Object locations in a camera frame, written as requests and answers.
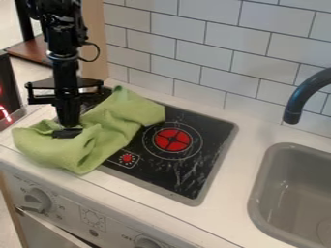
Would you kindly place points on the green cloth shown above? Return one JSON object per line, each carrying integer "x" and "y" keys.
{"x": 116, "y": 119}

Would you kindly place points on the tap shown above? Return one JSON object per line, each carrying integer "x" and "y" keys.
{"x": 301, "y": 93}

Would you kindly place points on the wooden board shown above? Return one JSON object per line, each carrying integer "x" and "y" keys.
{"x": 95, "y": 29}

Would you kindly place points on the toy sink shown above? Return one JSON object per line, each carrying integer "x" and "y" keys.
{"x": 293, "y": 197}

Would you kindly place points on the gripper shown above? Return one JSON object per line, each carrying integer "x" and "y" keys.
{"x": 66, "y": 87}

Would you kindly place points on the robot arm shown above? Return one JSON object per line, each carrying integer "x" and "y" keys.
{"x": 64, "y": 32}

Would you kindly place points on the black box with red light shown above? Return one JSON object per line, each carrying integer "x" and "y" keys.
{"x": 8, "y": 93}

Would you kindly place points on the brown wooden table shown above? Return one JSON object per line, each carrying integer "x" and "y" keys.
{"x": 32, "y": 50}

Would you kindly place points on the toy stove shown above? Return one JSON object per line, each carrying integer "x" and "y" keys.
{"x": 172, "y": 151}

